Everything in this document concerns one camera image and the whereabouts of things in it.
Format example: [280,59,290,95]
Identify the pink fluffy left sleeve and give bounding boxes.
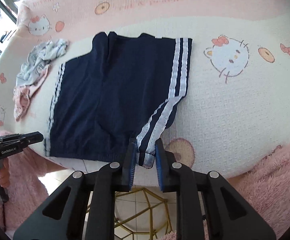
[0,147,65,239]

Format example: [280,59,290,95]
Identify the white blue cartoon pajama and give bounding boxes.
[16,39,69,87]

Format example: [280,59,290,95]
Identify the person left hand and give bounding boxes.
[0,158,10,188]

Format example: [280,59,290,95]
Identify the gold wire stool frame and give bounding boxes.
[114,186,176,239]

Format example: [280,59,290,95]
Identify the pink Hello Kitty sofa cover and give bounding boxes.
[0,0,290,185]

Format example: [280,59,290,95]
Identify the pink cartoon pajama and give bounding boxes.
[12,64,51,122]

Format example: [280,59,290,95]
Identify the navy striped shorts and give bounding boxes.
[44,32,192,167]

